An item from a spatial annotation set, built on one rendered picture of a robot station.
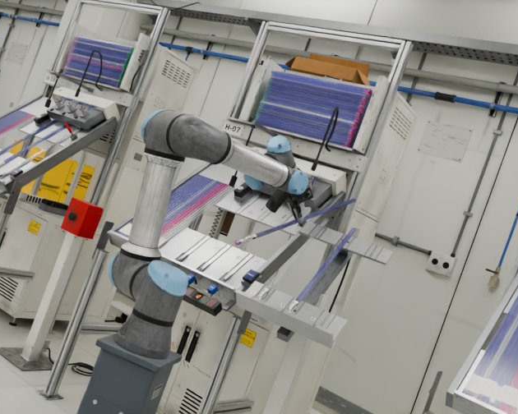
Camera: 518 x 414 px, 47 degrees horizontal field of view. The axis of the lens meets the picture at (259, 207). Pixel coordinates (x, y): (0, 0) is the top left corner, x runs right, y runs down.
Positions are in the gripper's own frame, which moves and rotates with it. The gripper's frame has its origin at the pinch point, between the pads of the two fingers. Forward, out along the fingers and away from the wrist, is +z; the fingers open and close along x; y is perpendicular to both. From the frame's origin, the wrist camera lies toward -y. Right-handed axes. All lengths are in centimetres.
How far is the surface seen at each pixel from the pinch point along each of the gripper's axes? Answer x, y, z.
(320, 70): 90, 69, 4
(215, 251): 16.3, -30.0, 6.2
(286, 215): 20.1, 3.1, 13.2
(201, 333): 19, -50, 43
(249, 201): 38.3, -4.3, 11.7
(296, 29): 87, 61, -23
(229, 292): -7.1, -35.0, 5.5
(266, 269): -4.2, -18.9, 8.8
